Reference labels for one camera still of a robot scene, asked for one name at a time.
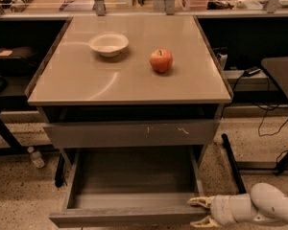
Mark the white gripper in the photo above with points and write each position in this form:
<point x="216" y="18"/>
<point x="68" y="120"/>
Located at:
<point x="221" y="209"/>

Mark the grey drawer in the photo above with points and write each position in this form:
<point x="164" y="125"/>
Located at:
<point x="131" y="187"/>
<point x="131" y="134"/>

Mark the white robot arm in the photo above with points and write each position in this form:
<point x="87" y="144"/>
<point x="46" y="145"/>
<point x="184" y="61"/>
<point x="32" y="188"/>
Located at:
<point x="264" y="205"/>

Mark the grey top drawer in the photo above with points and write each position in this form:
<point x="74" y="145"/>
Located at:
<point x="131" y="134"/>

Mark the grey drawer cabinet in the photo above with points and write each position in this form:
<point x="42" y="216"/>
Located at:
<point x="79" y="85"/>

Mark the black phone device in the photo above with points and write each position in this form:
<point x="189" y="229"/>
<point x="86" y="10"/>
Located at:
<point x="251" y="71"/>

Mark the red apple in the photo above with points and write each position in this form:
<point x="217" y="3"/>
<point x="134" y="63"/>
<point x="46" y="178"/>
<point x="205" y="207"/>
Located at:
<point x="161" y="60"/>

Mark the dark round table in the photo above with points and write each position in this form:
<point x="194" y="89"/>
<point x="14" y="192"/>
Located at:
<point x="276" y="68"/>

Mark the clear plastic bottle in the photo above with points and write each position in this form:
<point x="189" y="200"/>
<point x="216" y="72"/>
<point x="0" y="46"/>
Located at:
<point x="36" y="157"/>

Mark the white bowl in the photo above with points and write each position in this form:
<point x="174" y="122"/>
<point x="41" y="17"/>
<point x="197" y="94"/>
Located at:
<point x="108" y="45"/>

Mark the black left table leg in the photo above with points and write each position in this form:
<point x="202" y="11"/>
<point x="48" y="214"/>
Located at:
<point x="22" y="129"/>

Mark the black table leg frame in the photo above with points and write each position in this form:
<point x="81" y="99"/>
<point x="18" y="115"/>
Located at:
<point x="277" y="168"/>

